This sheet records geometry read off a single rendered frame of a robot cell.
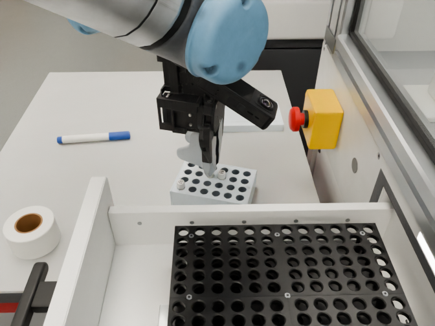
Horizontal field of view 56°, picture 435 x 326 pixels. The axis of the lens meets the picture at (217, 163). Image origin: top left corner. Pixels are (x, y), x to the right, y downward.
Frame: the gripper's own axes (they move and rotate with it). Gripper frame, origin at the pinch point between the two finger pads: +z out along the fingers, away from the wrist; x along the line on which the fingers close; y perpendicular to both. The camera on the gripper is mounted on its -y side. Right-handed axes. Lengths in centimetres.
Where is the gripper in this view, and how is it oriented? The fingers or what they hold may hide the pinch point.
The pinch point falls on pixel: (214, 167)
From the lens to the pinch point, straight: 65.3
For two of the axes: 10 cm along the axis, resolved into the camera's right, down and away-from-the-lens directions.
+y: -9.7, -1.6, 1.9
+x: -2.4, 6.3, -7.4
